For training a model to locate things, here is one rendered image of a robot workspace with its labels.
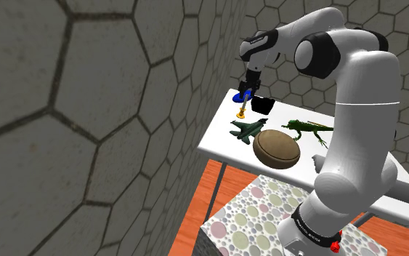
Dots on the blue round dish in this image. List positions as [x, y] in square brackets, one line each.
[239, 96]

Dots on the brown round cushion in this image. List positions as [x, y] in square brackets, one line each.
[276, 149]

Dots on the green lizard figure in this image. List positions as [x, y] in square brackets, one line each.
[305, 127]

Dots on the dark green toy jet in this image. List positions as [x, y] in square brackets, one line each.
[245, 129]

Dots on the white table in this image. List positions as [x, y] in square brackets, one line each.
[225, 141]

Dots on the black box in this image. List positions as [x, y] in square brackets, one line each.
[262, 105]

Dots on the patterned robot stand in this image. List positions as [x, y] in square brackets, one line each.
[250, 216]

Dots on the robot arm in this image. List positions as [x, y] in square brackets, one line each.
[363, 117]

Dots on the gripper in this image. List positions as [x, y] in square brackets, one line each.
[252, 79]

